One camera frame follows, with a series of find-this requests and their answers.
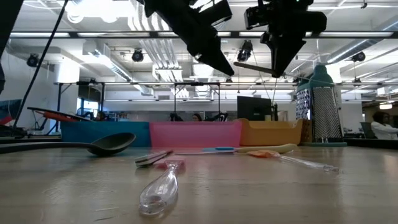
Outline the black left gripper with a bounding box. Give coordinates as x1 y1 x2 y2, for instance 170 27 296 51
144 0 236 77

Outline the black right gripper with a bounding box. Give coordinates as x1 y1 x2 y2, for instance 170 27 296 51
260 0 327 78

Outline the knife with green handle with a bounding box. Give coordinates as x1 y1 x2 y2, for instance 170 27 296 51
233 61 340 87

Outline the orange spatula clear handle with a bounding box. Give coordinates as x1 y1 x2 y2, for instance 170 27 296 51
248 149 340 174

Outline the large black spoon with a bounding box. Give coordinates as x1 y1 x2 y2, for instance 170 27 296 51
0 132 137 157

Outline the black computer monitor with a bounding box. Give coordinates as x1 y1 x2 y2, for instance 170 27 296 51
236 95 279 122

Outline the steel box grater teal top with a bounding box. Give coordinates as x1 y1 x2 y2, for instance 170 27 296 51
295 63 348 147

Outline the yellow plastic bin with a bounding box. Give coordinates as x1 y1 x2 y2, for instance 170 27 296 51
236 118 304 147

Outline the pink plastic bin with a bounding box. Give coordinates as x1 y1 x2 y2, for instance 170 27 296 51
149 120 243 148

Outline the grey office chair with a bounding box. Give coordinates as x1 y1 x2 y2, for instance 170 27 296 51
359 121 377 140

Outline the blue plastic bin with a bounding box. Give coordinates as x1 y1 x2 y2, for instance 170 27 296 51
60 120 152 148

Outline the black background stand pole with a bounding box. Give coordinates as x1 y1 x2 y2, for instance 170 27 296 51
53 82 65 134

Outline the blue background display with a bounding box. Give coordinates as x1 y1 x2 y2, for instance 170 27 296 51
0 99 22 121

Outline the black ceiling-hung camera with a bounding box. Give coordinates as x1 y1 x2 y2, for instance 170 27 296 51
26 53 40 68
236 39 254 63
351 51 367 63
131 49 145 63

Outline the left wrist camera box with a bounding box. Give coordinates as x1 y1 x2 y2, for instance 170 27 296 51
203 1 233 27

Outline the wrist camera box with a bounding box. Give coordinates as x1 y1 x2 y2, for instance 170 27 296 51
203 1 233 27
244 4 270 30

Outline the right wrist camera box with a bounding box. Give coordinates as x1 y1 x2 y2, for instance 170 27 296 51
244 4 270 30

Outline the black aluminium table rail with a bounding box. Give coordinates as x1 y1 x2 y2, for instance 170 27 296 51
341 138 398 150
0 136 63 144

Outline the black overhead frame beam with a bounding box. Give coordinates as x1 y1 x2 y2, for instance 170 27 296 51
0 30 398 40

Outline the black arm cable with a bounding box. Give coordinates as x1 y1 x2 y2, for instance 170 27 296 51
12 0 70 130

